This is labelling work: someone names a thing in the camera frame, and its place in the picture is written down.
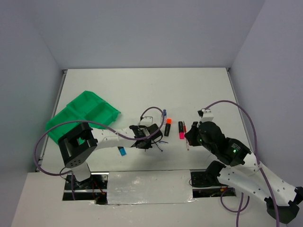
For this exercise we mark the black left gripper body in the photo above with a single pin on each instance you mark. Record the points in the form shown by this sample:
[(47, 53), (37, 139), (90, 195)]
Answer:
[(147, 145)]

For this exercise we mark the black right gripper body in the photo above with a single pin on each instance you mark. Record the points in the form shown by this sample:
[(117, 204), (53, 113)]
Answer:
[(195, 139)]

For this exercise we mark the red gel pen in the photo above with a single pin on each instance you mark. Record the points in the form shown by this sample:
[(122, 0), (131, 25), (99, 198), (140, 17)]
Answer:
[(185, 130)]

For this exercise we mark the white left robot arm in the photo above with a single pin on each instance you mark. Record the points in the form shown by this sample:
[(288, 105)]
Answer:
[(78, 144)]

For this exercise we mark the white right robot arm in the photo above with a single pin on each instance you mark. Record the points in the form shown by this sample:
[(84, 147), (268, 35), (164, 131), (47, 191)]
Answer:
[(237, 166)]

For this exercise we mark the blue cap black highlighter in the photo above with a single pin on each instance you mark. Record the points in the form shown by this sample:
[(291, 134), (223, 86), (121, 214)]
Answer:
[(122, 151)]

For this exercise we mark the pink cap black highlighter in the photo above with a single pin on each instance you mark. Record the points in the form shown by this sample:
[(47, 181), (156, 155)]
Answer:
[(181, 130)]

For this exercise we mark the orange cap black highlighter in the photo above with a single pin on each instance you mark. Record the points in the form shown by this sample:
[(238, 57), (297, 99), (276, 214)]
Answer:
[(167, 127)]

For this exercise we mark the clear blue spray bottle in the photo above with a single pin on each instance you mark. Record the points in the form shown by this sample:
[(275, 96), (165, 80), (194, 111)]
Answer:
[(163, 117)]

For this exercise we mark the green divided plastic tray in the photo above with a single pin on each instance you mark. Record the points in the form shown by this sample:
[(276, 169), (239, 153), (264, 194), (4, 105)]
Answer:
[(86, 106)]

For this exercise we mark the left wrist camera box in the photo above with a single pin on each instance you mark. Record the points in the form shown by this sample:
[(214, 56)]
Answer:
[(146, 121)]

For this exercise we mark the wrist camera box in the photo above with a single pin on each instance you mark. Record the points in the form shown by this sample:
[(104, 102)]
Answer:
[(206, 115), (146, 121)]

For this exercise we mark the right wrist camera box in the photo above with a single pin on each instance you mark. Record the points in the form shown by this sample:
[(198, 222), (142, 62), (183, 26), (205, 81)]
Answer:
[(206, 115)]

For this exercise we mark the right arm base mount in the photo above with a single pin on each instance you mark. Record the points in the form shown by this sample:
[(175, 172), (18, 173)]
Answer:
[(205, 183)]

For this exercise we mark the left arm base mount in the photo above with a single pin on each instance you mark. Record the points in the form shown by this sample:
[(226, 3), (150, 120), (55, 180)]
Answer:
[(93, 189)]

